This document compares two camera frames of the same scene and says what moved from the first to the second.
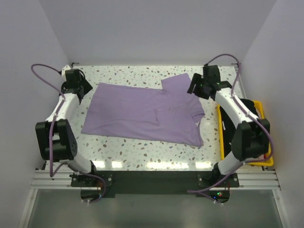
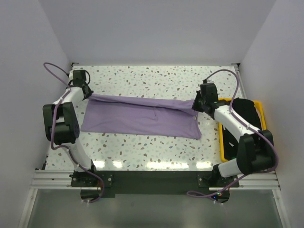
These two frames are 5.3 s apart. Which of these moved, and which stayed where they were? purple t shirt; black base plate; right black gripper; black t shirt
Moved: purple t shirt; right black gripper
Stayed: black base plate; black t shirt
